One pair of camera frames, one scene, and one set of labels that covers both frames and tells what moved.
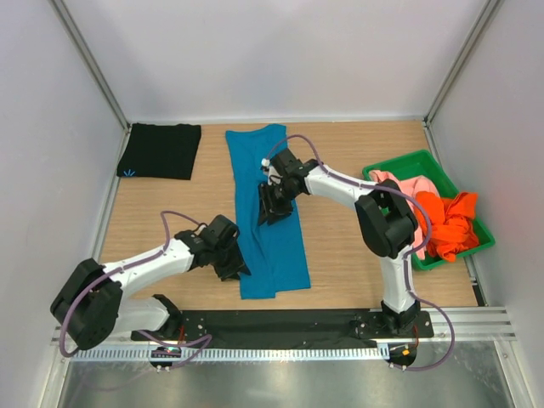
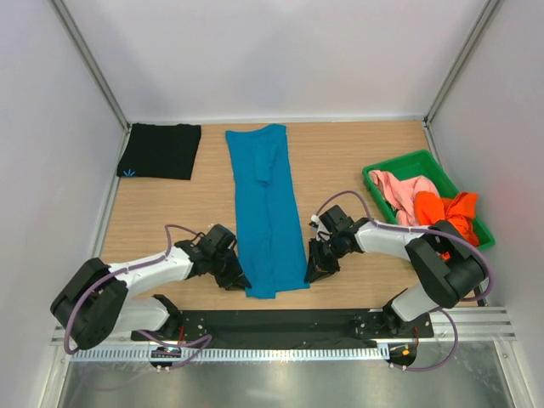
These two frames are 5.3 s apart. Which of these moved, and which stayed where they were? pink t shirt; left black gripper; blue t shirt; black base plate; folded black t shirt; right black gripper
Moved: left black gripper; right black gripper
Stayed: pink t shirt; folded black t shirt; blue t shirt; black base plate
